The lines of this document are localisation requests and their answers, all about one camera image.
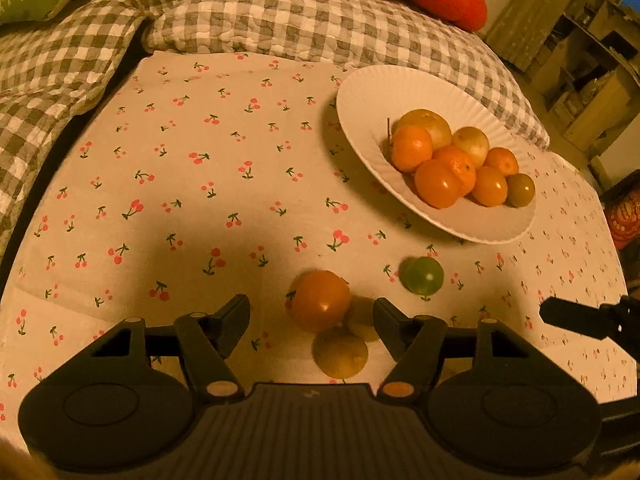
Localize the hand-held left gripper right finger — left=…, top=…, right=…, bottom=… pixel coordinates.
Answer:
left=372, top=296, right=538, bottom=406

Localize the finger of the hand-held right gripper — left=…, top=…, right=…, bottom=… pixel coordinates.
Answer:
left=540, top=295, right=640, bottom=361

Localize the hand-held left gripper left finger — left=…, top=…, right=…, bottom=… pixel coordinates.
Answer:
left=90, top=293, right=251, bottom=403

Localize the green tangerine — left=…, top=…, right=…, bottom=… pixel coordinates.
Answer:
left=399, top=256, right=445, bottom=296

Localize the smooth orange persimmon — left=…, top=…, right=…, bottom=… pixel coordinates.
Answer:
left=291, top=270, right=352, bottom=333

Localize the yellow-green jujube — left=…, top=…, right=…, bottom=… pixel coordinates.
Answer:
left=505, top=173, right=536, bottom=208

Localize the orange tangerine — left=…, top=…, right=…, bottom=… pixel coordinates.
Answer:
left=386, top=118, right=434, bottom=173
left=432, top=145, right=478, bottom=196
left=471, top=166, right=509, bottom=208
left=414, top=158, right=463, bottom=210

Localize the large yellow apple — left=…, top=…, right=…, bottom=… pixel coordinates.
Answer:
left=451, top=126, right=490, bottom=170
left=395, top=108, right=453, bottom=148

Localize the white paper plate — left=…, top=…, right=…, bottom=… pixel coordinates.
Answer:
left=336, top=64, right=538, bottom=246

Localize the red patterned box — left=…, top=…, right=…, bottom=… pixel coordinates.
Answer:
left=605, top=175, right=640, bottom=251

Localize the cherry print tablecloth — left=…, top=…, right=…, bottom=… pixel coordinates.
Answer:
left=0, top=52, right=631, bottom=441

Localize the wooden shelf unit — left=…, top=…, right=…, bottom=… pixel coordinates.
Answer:
left=530, top=0, right=640, bottom=181

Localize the beige patterned curtain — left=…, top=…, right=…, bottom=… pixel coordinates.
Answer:
left=480, top=0, right=601, bottom=72

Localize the checked quilted cushion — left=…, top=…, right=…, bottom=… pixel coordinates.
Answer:
left=142, top=0, right=551, bottom=149

